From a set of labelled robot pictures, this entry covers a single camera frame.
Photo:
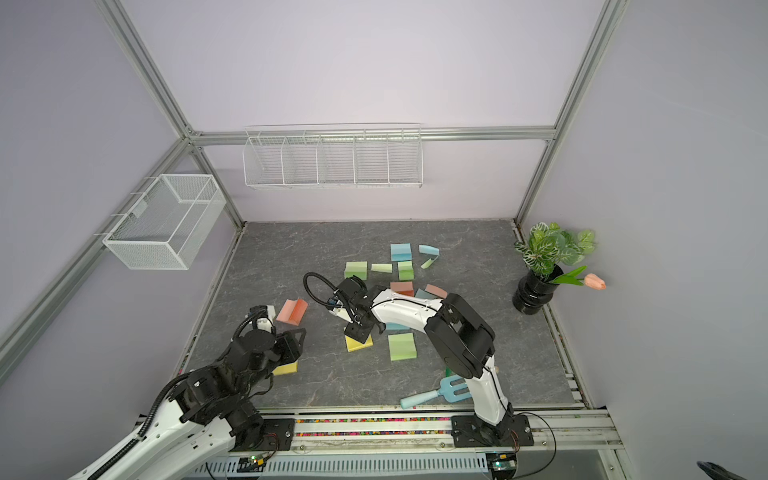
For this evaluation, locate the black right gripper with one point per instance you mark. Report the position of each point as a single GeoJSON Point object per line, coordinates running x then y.
{"type": "Point", "coordinates": [355, 332]}

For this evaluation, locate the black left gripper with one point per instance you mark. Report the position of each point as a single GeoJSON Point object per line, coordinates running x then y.
{"type": "Point", "coordinates": [289, 344]}

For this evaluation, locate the light blue memo pad front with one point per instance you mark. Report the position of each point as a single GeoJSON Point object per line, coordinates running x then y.
{"type": "Point", "coordinates": [396, 328]}

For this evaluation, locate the light blue memo pad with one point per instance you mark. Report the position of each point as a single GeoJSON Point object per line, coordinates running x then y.
{"type": "Point", "coordinates": [401, 252]}
{"type": "Point", "coordinates": [396, 328]}

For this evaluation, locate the yellow memo pad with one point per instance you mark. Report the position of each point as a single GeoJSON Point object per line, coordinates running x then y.
{"type": "Point", "coordinates": [286, 369]}
{"type": "Point", "coordinates": [353, 345]}

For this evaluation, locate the salmon memo pad front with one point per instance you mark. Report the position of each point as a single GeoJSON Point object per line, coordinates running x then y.
{"type": "Point", "coordinates": [403, 287]}

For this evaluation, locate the light green memo pad small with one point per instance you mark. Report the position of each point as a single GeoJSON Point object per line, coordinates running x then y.
{"type": "Point", "coordinates": [405, 271]}

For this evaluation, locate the torn light blue page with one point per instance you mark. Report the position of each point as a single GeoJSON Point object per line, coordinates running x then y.
{"type": "Point", "coordinates": [422, 294]}
{"type": "Point", "coordinates": [429, 250]}

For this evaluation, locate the red memo pad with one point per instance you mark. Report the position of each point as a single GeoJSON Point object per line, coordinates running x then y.
{"type": "Point", "coordinates": [292, 312]}

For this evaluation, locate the torn salmon page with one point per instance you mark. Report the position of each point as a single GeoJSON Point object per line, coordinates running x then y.
{"type": "Point", "coordinates": [436, 291]}

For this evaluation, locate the light green memo pad front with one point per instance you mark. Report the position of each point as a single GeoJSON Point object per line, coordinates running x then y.
{"type": "Point", "coordinates": [357, 269]}

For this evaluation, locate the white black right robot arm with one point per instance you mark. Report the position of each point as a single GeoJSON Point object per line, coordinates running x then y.
{"type": "Point", "coordinates": [463, 340]}

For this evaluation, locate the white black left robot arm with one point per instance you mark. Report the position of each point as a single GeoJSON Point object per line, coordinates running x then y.
{"type": "Point", "coordinates": [207, 412]}

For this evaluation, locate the light blue toy fork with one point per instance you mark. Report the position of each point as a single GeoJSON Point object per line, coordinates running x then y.
{"type": "Point", "coordinates": [452, 389]}

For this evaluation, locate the black plant pot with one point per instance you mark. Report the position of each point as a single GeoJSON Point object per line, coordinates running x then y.
{"type": "Point", "coordinates": [532, 293]}

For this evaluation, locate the green artificial plant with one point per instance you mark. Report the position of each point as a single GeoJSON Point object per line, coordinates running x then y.
{"type": "Point", "coordinates": [549, 246]}

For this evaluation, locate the pink artificial tulip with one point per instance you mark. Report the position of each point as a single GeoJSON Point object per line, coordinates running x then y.
{"type": "Point", "coordinates": [580, 277]}

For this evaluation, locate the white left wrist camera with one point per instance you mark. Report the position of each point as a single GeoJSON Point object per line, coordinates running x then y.
{"type": "Point", "coordinates": [262, 318]}

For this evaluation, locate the white wire shelf basket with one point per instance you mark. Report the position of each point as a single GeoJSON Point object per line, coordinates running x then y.
{"type": "Point", "coordinates": [333, 155]}

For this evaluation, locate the white wire basket left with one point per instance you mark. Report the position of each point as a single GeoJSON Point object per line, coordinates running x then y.
{"type": "Point", "coordinates": [169, 222]}

